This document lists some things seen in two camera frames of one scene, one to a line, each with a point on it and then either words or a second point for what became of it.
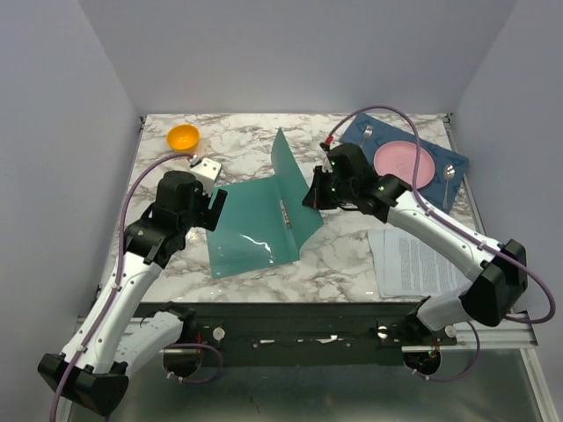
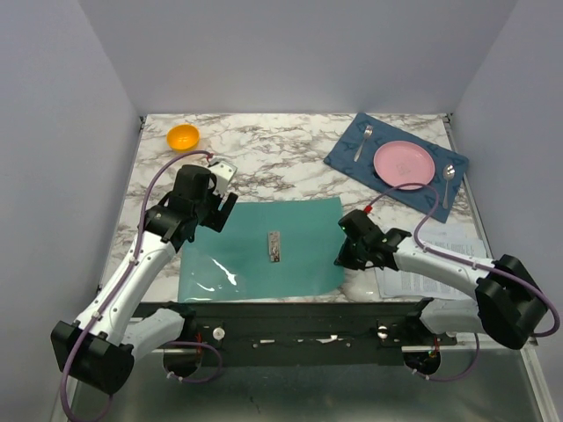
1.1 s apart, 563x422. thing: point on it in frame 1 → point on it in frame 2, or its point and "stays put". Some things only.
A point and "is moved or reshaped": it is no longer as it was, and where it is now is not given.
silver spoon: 449,172 stays put
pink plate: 398,158 stays put
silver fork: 368,133 stays put
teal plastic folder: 264,223 is moved or reshaped
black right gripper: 315,198 → 345,259
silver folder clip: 286,216 → 274,249
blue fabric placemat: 442,189 stays put
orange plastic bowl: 183,137 stays put
